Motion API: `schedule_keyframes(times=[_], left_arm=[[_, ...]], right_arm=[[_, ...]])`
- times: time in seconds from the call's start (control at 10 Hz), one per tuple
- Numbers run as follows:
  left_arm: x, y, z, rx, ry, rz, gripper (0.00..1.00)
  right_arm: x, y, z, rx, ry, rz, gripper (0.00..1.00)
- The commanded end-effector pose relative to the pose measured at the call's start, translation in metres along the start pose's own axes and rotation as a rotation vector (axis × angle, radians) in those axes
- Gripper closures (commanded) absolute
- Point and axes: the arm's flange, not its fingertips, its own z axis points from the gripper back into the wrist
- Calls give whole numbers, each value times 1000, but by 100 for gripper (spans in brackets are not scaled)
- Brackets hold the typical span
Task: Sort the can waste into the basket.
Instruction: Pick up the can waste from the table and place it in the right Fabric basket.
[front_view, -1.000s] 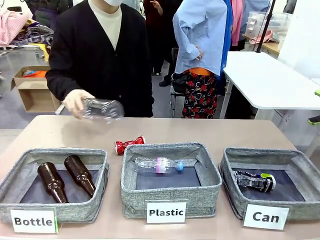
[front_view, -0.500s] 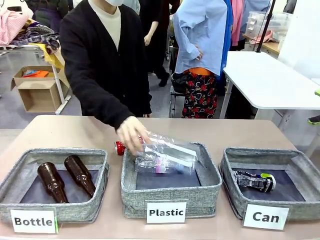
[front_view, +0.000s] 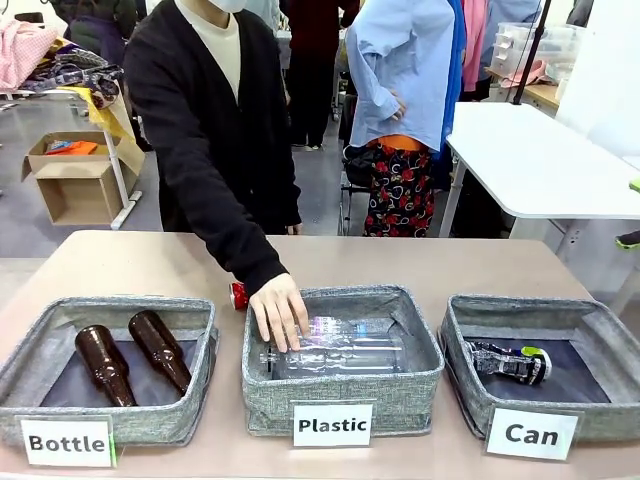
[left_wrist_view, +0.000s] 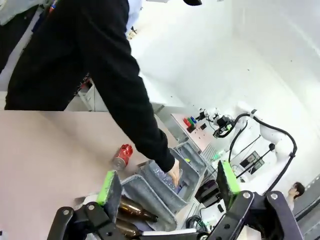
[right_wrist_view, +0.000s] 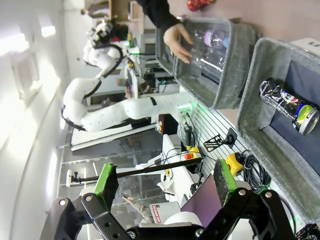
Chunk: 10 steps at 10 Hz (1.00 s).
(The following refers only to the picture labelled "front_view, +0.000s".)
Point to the white table leg frame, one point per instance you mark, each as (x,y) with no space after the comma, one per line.
(120,190)

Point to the crushed black can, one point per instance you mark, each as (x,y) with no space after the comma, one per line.
(515,362)

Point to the grey fabric basket labelled Can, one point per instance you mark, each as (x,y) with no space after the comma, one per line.
(465,380)

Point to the white side table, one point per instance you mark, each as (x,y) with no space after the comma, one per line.
(530,165)

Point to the large clear plastic bottle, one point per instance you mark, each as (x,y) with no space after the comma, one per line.
(340,361)

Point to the white Plastic label card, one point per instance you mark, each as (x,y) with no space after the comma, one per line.
(332,425)

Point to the cardboard box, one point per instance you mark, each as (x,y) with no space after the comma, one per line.
(75,190)

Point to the orange cloth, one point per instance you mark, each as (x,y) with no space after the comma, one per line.
(75,148)

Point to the pink checked cloth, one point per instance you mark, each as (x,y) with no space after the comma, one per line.
(25,55)

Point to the person's right hand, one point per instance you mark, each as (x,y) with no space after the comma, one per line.
(277,310)

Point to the wooden desk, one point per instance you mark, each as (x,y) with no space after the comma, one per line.
(542,95)

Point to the person's left hand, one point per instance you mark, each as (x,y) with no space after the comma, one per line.
(296,229)

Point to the person's left forearm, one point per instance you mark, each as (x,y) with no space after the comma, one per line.
(294,195)

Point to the grey fabric basket labelled Plastic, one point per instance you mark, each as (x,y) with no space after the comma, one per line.
(340,395)

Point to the person in black cardigan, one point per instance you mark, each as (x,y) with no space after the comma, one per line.
(200,125)

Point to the person's right forearm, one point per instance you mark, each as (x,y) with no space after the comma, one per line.
(245,250)

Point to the grey fabric basket labelled Bottle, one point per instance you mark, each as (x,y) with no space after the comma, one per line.
(150,425)

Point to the crushed red can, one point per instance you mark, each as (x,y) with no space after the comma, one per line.
(239,296)

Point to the brown glass bottle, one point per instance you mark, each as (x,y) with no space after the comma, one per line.
(102,362)
(160,350)

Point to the person in blue shirt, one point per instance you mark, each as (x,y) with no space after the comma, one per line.
(400,75)

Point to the blue shirt person's hand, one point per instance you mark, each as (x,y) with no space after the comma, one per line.
(397,106)

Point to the white Bottle label card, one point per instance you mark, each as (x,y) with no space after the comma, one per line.
(65,442)

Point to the pink hanging garment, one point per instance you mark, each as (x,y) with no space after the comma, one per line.
(472,45)

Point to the white face mask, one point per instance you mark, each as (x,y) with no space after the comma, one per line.
(227,4)

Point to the purple patterned fabric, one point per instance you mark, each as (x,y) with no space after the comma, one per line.
(75,72)

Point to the white Can label card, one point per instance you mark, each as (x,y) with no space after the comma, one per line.
(532,434)

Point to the person in dark clothes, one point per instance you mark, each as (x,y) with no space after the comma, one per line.
(312,75)

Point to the black chair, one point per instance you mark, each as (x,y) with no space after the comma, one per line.
(356,170)

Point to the yellow cloth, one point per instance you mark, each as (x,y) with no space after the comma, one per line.
(120,130)

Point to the black pole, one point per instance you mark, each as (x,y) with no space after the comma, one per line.
(530,55)

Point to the green shoe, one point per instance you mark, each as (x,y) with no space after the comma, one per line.
(629,241)

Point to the clear plastic storage box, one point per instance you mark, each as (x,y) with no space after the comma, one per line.
(550,45)

